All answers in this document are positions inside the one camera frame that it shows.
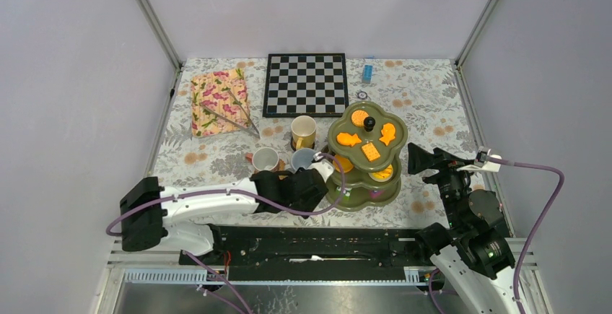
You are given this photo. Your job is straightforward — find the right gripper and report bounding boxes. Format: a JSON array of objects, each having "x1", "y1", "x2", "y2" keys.
[{"x1": 406, "y1": 141, "x2": 476, "y2": 229}]

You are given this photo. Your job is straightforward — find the grey blue cup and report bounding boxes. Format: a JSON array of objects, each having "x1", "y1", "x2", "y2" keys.
[{"x1": 290, "y1": 148, "x2": 318, "y2": 171}]

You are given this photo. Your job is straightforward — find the green kiwi cake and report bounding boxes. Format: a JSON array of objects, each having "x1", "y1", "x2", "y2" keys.
[{"x1": 341, "y1": 188, "x2": 351, "y2": 202}]

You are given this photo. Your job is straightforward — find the white cup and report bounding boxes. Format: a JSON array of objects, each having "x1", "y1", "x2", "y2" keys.
[{"x1": 245, "y1": 147, "x2": 280, "y2": 172}]

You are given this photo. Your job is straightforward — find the yellow fruit tart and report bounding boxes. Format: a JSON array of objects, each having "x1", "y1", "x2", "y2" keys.
[{"x1": 369, "y1": 165, "x2": 394, "y2": 182}]

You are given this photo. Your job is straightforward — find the orange round bun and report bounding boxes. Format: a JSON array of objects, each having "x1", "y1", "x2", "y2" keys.
[{"x1": 334, "y1": 154, "x2": 354, "y2": 173}]

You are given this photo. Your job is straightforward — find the square orange cracker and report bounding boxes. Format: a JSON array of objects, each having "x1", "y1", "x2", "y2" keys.
[{"x1": 361, "y1": 142, "x2": 381, "y2": 162}]

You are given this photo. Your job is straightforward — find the yellow handled mug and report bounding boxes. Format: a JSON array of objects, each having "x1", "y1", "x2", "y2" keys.
[{"x1": 291, "y1": 115, "x2": 317, "y2": 151}]

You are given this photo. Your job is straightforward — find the green three-tier serving stand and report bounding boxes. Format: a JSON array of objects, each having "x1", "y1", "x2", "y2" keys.
[{"x1": 325, "y1": 101, "x2": 408, "y2": 211}]

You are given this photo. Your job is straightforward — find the orange fish pastry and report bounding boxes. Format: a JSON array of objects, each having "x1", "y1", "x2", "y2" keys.
[{"x1": 336, "y1": 132, "x2": 362, "y2": 147}]

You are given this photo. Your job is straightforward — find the kiwi purple cake slice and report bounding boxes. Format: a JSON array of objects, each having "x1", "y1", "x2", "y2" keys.
[{"x1": 368, "y1": 190, "x2": 385, "y2": 200}]

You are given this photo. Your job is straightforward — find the metal serving tongs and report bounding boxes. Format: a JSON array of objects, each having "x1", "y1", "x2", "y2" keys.
[{"x1": 196, "y1": 87, "x2": 261, "y2": 139}]

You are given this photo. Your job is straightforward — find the round waffle biscuit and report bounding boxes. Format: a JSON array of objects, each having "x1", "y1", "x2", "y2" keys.
[{"x1": 351, "y1": 110, "x2": 369, "y2": 128}]

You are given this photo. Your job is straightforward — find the woven rattan coaster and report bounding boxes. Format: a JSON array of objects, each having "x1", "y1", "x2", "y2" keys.
[{"x1": 276, "y1": 159, "x2": 286, "y2": 179}]

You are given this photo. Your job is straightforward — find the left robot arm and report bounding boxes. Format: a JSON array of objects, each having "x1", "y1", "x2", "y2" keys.
[{"x1": 107, "y1": 163, "x2": 334, "y2": 264}]

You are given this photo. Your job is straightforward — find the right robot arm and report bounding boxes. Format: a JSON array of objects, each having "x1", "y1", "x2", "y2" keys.
[{"x1": 408, "y1": 143, "x2": 521, "y2": 313}]

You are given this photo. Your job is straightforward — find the black white chessboard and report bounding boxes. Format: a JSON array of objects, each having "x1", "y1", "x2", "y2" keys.
[{"x1": 262, "y1": 53, "x2": 349, "y2": 118}]

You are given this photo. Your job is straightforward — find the blue rectangular block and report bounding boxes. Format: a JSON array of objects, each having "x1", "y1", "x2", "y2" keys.
[{"x1": 362, "y1": 64, "x2": 373, "y2": 84}]

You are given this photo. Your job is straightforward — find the floral pastry tray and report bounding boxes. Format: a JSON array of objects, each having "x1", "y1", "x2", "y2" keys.
[{"x1": 191, "y1": 68, "x2": 250, "y2": 137}]

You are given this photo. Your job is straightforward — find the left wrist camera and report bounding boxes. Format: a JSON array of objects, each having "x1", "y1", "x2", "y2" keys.
[{"x1": 307, "y1": 154, "x2": 335, "y2": 183}]

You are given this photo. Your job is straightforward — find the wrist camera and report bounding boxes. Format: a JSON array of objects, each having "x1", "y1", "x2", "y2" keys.
[
  {"x1": 307, "y1": 154, "x2": 335, "y2": 183},
  {"x1": 458, "y1": 146, "x2": 502, "y2": 173}
]

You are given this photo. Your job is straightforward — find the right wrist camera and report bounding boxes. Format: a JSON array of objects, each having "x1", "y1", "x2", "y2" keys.
[{"x1": 458, "y1": 146, "x2": 502, "y2": 173}]

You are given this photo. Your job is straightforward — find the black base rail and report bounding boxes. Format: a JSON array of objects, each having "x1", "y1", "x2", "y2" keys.
[{"x1": 199, "y1": 226, "x2": 434, "y2": 282}]

